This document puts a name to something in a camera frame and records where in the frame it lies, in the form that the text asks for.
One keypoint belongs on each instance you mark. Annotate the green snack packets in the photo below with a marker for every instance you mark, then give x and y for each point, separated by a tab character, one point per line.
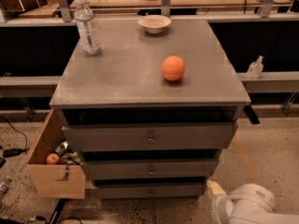
67	155

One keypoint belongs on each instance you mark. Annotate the grey bottom drawer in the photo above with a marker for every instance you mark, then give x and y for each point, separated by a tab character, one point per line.
172	190

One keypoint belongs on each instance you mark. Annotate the grey middle drawer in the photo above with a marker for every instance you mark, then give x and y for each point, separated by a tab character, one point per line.
134	169

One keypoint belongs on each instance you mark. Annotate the grey top drawer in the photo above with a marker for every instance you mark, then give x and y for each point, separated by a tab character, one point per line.
156	137

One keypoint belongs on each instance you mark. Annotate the white ceramic bowl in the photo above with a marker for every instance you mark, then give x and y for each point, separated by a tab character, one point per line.
154	24

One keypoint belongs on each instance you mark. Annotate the wooden box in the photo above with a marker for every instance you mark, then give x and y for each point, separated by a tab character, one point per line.
54	180

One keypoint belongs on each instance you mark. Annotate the red apple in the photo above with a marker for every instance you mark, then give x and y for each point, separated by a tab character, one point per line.
53	159

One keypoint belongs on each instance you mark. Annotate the black power adapter with cable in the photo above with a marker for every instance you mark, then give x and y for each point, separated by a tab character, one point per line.
13	152

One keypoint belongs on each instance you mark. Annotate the clear sanitizer pump bottle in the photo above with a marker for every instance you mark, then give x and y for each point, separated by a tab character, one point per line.
255	68

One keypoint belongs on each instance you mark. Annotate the grey drawer cabinet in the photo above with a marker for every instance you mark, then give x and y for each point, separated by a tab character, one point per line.
123	85

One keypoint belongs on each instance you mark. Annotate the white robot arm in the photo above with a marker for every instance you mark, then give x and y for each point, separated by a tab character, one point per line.
248	204

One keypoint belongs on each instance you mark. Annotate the clear plastic water bottle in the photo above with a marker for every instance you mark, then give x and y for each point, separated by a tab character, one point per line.
87	28

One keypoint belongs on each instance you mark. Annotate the orange ball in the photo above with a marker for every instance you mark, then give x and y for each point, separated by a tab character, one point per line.
173	68

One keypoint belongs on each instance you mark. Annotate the grey drawer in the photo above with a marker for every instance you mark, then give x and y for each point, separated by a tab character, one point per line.
156	137
172	190
134	169

